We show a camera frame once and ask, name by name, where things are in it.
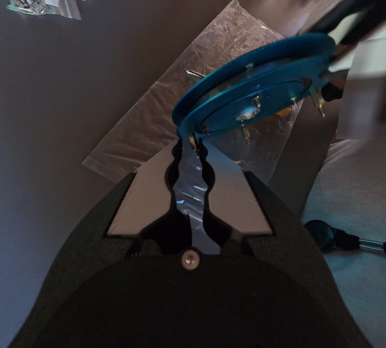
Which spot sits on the large clear plastic bag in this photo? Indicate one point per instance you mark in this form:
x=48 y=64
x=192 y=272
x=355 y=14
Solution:
x=144 y=131

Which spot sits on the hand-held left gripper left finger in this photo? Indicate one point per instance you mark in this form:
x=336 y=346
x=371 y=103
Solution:
x=141 y=203

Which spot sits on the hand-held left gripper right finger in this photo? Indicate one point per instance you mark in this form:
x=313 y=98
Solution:
x=238 y=203

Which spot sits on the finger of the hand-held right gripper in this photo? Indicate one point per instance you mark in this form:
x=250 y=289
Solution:
x=362 y=1
x=339 y=58

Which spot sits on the blue round metal turntable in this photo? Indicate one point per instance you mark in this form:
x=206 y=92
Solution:
x=241 y=88

